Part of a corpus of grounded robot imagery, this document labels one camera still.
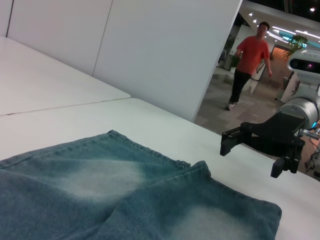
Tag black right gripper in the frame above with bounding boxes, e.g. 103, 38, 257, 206
219, 112, 306, 178

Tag blue denim shorts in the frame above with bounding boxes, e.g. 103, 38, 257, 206
0, 129, 283, 240

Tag person in orange shirt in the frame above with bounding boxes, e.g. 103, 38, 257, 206
226, 21, 274, 111

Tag green leafy indoor plant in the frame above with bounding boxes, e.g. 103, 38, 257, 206
283, 34, 309, 58

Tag white partition panel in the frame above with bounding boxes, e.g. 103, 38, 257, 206
92, 0, 244, 123
6, 0, 113, 77

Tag silver right arm cable connector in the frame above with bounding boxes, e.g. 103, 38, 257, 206
298, 127, 320, 140

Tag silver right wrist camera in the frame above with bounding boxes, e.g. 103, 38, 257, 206
286, 48, 320, 100

